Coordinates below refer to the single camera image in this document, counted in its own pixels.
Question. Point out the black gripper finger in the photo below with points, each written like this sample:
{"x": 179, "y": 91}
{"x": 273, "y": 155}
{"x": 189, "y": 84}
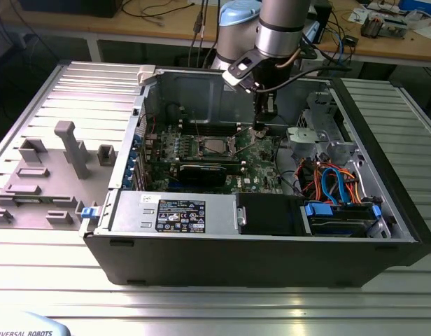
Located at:
{"x": 261, "y": 112}

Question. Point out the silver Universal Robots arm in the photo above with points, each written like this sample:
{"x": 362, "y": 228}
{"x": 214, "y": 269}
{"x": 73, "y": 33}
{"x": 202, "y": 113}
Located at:
{"x": 280, "y": 31}

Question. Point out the black RAM slot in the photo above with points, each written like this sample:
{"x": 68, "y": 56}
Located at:
{"x": 208, "y": 122}
{"x": 208, "y": 129}
{"x": 215, "y": 158}

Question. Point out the black CPU socket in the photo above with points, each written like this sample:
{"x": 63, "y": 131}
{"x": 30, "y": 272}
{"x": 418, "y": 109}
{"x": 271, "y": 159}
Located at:
{"x": 201, "y": 148}

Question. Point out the blue expansion slot retainer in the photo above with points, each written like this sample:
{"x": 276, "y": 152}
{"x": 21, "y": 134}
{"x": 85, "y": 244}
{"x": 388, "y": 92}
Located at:
{"x": 131, "y": 164}

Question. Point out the silver metal drive cage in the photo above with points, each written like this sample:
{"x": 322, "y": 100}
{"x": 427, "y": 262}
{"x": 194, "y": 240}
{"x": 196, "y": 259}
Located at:
{"x": 306, "y": 136}

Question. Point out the green motherboard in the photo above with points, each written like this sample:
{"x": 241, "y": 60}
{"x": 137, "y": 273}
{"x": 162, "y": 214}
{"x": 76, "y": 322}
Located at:
{"x": 257, "y": 164}

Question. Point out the small black box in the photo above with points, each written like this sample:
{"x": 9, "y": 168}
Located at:
{"x": 351, "y": 40}

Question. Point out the black graphics card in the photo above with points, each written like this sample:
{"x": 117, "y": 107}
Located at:
{"x": 201, "y": 175}

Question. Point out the black drive bay box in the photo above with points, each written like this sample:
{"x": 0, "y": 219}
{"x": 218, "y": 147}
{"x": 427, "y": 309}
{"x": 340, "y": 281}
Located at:
{"x": 268, "y": 213}

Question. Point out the finned heat sink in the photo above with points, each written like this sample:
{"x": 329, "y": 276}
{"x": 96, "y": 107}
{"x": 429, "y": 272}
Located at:
{"x": 371, "y": 28}

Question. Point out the hard disk in blue carrier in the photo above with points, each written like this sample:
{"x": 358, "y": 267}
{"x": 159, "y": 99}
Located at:
{"x": 318, "y": 210}

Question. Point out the black open PC case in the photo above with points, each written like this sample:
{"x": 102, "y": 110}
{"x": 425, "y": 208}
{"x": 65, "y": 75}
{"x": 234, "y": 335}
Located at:
{"x": 236, "y": 259}

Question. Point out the silver power supply unit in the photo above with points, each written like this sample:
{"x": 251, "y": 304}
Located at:
{"x": 131, "y": 213}

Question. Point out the wooden desk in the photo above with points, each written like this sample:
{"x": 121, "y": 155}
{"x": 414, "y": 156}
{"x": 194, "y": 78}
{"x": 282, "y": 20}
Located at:
{"x": 107, "y": 24}

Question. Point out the blue case latch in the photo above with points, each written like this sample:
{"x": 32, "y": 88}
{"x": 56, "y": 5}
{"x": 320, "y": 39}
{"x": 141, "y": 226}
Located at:
{"x": 89, "y": 213}

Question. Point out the black monitor base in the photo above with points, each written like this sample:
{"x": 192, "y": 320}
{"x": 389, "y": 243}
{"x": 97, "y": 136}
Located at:
{"x": 61, "y": 7}

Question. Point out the grey parts rack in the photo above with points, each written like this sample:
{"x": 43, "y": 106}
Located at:
{"x": 44, "y": 206}

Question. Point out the green RAM stick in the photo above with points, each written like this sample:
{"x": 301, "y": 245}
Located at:
{"x": 33, "y": 200}

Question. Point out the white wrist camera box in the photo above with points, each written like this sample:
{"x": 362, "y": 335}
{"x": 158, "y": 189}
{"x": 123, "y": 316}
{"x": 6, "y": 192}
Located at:
{"x": 236, "y": 71}

